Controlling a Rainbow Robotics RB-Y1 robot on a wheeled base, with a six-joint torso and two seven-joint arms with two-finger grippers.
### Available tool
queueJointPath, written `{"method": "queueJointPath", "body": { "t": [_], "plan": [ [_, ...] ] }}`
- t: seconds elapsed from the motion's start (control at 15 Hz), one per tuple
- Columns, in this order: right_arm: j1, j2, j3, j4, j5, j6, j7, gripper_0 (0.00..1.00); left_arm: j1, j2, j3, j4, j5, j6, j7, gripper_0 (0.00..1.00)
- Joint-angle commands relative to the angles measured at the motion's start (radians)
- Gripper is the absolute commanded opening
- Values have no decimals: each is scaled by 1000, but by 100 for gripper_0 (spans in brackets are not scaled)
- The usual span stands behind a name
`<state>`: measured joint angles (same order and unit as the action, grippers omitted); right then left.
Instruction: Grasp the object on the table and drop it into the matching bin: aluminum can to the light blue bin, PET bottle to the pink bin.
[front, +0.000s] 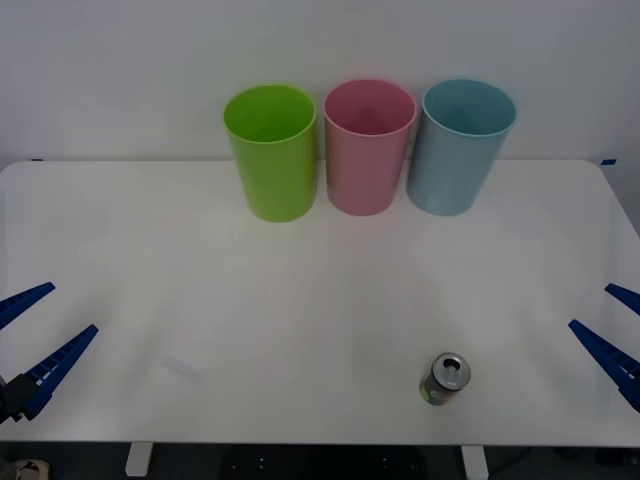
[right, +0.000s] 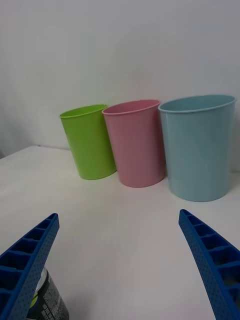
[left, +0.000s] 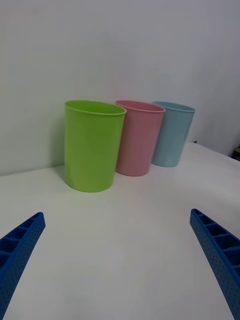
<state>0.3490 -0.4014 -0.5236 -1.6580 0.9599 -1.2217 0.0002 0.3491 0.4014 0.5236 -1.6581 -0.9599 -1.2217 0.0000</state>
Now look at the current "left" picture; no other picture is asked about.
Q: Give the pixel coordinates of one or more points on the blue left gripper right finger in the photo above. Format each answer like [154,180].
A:
[220,250]

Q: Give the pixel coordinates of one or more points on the green plastic bin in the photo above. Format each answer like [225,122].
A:
[90,150]

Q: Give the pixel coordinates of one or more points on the pale blue plastic bin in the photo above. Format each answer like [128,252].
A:
[172,137]

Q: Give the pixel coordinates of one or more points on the pink plastic bin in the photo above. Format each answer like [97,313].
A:
[140,142]

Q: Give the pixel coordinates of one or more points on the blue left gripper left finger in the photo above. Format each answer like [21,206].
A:
[17,250]

